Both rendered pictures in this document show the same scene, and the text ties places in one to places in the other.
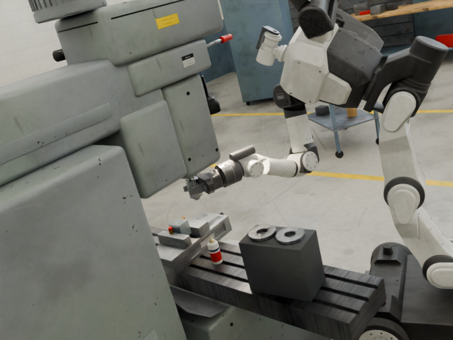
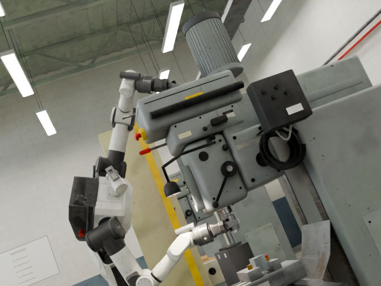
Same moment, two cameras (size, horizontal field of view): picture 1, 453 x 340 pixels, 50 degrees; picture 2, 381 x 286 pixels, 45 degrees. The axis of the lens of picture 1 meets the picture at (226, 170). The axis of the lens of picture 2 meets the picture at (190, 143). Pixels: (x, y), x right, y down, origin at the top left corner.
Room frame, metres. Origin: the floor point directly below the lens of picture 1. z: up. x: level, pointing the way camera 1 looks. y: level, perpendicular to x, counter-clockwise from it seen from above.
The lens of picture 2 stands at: (3.47, 1.20, 1.26)
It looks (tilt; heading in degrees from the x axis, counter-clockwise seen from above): 10 degrees up; 211
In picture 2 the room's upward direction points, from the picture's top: 23 degrees counter-clockwise
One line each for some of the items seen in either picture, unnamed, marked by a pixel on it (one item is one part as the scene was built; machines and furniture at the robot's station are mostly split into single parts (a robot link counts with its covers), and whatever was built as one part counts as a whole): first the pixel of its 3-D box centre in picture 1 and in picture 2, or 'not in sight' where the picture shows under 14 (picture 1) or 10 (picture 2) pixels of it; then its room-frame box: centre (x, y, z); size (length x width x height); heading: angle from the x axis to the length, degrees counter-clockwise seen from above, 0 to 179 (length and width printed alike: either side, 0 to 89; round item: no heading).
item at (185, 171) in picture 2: not in sight; (192, 188); (1.70, 0.05, 1.45); 0.04 x 0.04 x 0.21; 44
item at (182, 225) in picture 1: (180, 228); (259, 263); (1.73, 0.23, 1.04); 0.06 x 0.05 x 0.06; 47
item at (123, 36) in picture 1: (143, 25); (187, 107); (1.61, 0.14, 1.81); 0.47 x 0.26 x 0.16; 134
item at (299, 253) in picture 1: (282, 259); (237, 263); (1.34, -0.10, 1.03); 0.22 x 0.12 x 0.20; 52
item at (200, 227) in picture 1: (191, 226); (249, 274); (1.77, 0.20, 1.02); 0.15 x 0.06 x 0.04; 47
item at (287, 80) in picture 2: not in sight; (279, 100); (1.65, 0.58, 1.62); 0.20 x 0.09 x 0.21; 134
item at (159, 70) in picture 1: (149, 69); (203, 130); (1.59, 0.16, 1.68); 0.34 x 0.24 x 0.10; 134
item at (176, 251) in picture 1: (189, 237); (258, 280); (1.75, 0.21, 0.98); 0.35 x 0.15 x 0.11; 137
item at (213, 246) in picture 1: (214, 249); not in sight; (1.60, 0.12, 0.98); 0.04 x 0.04 x 0.11
